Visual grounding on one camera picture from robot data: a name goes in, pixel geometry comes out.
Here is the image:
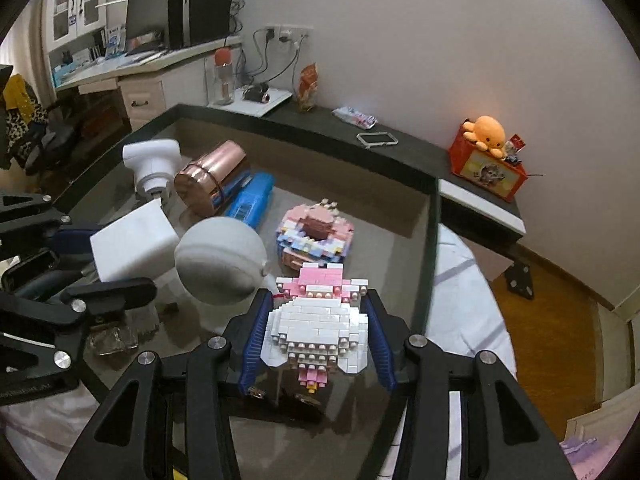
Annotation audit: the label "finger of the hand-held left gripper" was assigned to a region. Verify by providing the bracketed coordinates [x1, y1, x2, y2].
[0, 190, 103, 258]
[50, 276, 159, 372]

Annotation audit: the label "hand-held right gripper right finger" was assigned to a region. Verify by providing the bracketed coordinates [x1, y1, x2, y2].
[362, 287, 576, 480]

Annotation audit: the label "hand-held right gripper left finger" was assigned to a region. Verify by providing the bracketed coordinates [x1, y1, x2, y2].
[55, 289, 275, 480]

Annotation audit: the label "white foam block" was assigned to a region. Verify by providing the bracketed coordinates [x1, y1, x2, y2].
[89, 199, 180, 285]

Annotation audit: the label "pink white building-block figure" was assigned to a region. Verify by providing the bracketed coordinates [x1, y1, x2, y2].
[260, 262, 371, 393]

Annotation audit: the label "white astronaut figurine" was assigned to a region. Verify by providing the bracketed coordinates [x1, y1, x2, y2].
[160, 216, 275, 335]

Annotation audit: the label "white plastic bottle-shaped piece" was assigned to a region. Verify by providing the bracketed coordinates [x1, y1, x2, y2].
[122, 139, 182, 201]

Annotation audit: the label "clear plastic case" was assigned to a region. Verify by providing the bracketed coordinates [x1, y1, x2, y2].
[87, 325, 140, 357]

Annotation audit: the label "black office chair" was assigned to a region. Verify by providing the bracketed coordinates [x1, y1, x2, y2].
[27, 97, 83, 171]

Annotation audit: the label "white striped bedsheet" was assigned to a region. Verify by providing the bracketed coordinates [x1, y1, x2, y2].
[425, 222, 518, 381]

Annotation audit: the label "pastel building-block model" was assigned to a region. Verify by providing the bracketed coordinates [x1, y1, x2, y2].
[275, 199, 355, 268]

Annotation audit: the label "yellow and leopard clothes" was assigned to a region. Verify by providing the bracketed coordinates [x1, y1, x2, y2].
[0, 74, 48, 168]

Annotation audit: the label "copper metal tumbler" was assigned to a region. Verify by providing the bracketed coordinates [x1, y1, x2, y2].
[174, 141, 251, 218]

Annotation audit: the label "blue plastic case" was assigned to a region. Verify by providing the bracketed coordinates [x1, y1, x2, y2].
[222, 171, 275, 233]

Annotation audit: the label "white desk with drawers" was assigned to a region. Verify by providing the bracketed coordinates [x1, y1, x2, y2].
[52, 35, 246, 133]

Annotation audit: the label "blue white flat box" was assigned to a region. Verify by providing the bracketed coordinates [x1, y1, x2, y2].
[52, 62, 96, 83]

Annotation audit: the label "stack of papers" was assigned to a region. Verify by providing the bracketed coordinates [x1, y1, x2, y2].
[117, 49, 166, 63]

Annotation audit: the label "small blue box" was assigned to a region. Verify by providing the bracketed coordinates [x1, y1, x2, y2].
[105, 25, 126, 56]

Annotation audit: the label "red printed box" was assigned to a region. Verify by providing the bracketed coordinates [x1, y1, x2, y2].
[447, 124, 530, 203]

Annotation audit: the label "clear bottle with red lid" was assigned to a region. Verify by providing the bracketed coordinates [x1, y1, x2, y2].
[212, 47, 236, 106]

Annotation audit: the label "pink printed blanket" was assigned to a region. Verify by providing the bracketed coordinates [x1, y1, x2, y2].
[560, 437, 616, 480]

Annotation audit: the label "clear phone case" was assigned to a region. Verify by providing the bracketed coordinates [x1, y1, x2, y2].
[356, 131, 398, 150]

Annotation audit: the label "white glass-door cabinet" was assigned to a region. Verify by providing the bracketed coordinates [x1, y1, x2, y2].
[46, 0, 110, 53]

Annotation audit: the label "black computer monitor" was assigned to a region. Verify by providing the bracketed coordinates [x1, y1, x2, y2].
[124, 0, 173, 53]

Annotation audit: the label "white board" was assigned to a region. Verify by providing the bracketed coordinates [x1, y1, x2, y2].
[207, 85, 293, 118]

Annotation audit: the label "white tissue packet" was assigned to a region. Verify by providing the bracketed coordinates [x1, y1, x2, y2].
[332, 106, 377, 128]

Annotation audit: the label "orange octopus plush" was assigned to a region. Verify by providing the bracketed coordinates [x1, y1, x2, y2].
[461, 115, 508, 153]

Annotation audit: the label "small red white card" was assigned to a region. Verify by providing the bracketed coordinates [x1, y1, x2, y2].
[505, 132, 527, 163]

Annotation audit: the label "black computer tower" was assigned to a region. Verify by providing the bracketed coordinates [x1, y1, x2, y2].
[167, 0, 233, 50]

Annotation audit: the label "orange snack bag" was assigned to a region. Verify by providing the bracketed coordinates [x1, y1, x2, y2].
[297, 62, 320, 112]

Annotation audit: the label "black metal bracket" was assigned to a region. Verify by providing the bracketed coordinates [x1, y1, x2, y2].
[505, 260, 535, 301]

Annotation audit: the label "black power cable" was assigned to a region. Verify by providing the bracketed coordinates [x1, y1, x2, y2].
[251, 30, 278, 79]

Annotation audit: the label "grey power cable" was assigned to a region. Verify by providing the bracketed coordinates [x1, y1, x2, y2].
[286, 41, 302, 87]

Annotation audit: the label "white wall socket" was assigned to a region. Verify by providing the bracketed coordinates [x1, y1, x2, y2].
[265, 24, 312, 43]

